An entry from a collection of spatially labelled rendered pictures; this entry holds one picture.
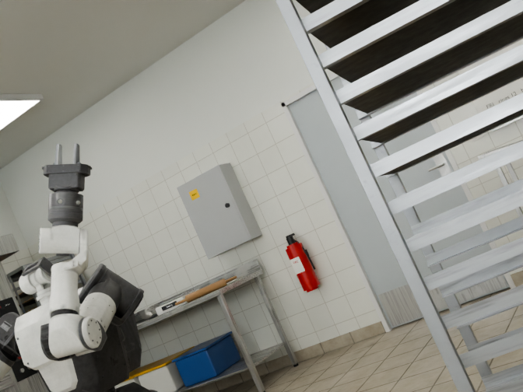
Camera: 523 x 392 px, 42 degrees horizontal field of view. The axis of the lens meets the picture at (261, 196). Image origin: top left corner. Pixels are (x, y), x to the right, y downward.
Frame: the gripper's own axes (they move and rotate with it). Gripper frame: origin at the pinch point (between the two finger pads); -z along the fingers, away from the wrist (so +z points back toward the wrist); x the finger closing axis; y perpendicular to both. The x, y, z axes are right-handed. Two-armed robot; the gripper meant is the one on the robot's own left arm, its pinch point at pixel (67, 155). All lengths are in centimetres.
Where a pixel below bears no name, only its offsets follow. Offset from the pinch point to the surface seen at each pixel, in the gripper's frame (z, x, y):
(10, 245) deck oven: -30, 179, 370
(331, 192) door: -67, -87, 383
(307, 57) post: -11, -64, -32
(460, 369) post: 56, -94, -22
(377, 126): 4, -79, -28
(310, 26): -19, -65, -31
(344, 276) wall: 1, -95, 400
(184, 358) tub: 66, 42, 414
